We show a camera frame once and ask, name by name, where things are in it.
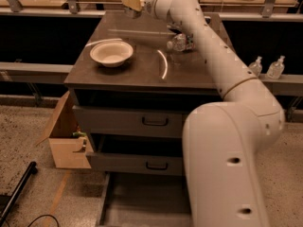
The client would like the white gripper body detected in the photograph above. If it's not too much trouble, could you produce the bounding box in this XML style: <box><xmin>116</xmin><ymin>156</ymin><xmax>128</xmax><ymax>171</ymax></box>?
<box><xmin>144</xmin><ymin>0</ymin><xmax>169</xmax><ymax>17</ymax></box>

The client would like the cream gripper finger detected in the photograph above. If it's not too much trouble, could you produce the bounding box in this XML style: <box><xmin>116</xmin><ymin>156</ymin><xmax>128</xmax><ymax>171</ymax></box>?
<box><xmin>121</xmin><ymin>0</ymin><xmax>144</xmax><ymax>11</ymax></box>

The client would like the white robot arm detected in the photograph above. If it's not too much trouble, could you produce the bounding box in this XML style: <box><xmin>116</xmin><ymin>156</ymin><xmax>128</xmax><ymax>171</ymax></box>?
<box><xmin>121</xmin><ymin>0</ymin><xmax>285</xmax><ymax>227</ymax></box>

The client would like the grey drawer cabinet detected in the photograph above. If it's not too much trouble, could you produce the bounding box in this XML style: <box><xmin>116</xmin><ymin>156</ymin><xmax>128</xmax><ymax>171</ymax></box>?
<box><xmin>63</xmin><ymin>9</ymin><xmax>231</xmax><ymax>177</ymax></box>

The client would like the grey top drawer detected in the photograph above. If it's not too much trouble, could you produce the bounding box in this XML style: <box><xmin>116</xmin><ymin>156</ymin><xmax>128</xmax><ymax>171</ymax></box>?
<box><xmin>73</xmin><ymin>106</ymin><xmax>183</xmax><ymax>138</ymax></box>

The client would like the grey drawer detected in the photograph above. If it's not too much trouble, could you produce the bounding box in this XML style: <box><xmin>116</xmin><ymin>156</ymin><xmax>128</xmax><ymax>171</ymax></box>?
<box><xmin>86</xmin><ymin>152</ymin><xmax>183</xmax><ymax>176</ymax></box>
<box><xmin>96</xmin><ymin>173</ymin><xmax>192</xmax><ymax>227</ymax></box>
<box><xmin>73</xmin><ymin>106</ymin><xmax>183</xmax><ymax>138</ymax></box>

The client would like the grey middle drawer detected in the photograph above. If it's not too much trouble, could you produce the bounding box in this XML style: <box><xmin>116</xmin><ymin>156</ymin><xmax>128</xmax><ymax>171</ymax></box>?
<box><xmin>86</xmin><ymin>152</ymin><xmax>183</xmax><ymax>176</ymax></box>

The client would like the grey bottom drawer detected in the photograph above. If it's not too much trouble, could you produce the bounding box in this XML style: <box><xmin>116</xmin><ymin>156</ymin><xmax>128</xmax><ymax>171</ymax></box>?
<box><xmin>96</xmin><ymin>173</ymin><xmax>192</xmax><ymax>227</ymax></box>

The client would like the clear plastic water bottle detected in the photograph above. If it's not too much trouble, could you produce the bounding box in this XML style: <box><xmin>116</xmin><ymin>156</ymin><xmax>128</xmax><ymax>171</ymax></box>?
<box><xmin>167</xmin><ymin>33</ymin><xmax>194</xmax><ymax>52</ymax></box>

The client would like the white paper bowl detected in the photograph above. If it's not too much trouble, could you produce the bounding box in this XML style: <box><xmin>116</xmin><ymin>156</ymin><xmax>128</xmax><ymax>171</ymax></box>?
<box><xmin>90</xmin><ymin>41</ymin><xmax>134</xmax><ymax>67</ymax></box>

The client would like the left sanitizer bottle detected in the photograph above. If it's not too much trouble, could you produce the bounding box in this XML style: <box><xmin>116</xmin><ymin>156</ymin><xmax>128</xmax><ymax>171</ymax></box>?
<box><xmin>248</xmin><ymin>56</ymin><xmax>262</xmax><ymax>77</ymax></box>

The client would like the sanitizer bottle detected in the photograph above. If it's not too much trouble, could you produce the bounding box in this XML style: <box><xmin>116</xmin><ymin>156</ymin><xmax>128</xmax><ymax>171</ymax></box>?
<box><xmin>248</xmin><ymin>56</ymin><xmax>262</xmax><ymax>77</ymax></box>
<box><xmin>266</xmin><ymin>56</ymin><xmax>285</xmax><ymax>79</ymax></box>

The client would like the right sanitizer bottle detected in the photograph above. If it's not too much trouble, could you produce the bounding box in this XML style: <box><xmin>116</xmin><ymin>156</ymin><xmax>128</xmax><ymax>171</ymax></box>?
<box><xmin>266</xmin><ymin>56</ymin><xmax>285</xmax><ymax>79</ymax></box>

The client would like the cardboard box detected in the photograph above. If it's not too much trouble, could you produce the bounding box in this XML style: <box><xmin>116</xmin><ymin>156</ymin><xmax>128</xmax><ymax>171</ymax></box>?
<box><xmin>36</xmin><ymin>93</ymin><xmax>93</xmax><ymax>169</ymax></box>

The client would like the black pole on floor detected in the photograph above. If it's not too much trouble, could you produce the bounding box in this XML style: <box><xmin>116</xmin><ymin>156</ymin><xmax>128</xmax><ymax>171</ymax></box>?
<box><xmin>0</xmin><ymin>162</ymin><xmax>38</xmax><ymax>227</ymax></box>

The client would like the black floor cable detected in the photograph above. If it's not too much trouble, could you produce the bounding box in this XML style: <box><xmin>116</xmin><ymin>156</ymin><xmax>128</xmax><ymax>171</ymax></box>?
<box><xmin>26</xmin><ymin>214</ymin><xmax>61</xmax><ymax>227</ymax></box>

